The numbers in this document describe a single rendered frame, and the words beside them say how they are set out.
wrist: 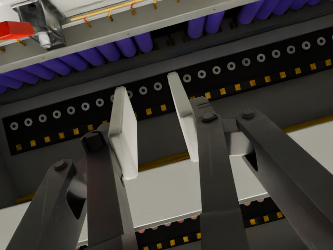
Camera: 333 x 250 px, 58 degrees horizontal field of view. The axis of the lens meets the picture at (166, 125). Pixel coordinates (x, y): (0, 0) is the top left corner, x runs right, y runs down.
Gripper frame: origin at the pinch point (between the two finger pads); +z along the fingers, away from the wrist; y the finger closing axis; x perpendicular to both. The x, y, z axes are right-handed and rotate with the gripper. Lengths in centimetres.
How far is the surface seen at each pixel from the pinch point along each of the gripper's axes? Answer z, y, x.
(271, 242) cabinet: 16.0, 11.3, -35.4
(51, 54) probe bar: 11.5, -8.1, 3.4
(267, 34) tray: 22.3, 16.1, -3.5
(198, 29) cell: 16.4, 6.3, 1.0
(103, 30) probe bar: 11.3, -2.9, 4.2
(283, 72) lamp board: 19.8, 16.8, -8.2
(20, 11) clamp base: 7.8, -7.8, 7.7
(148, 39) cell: 16.1, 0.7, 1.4
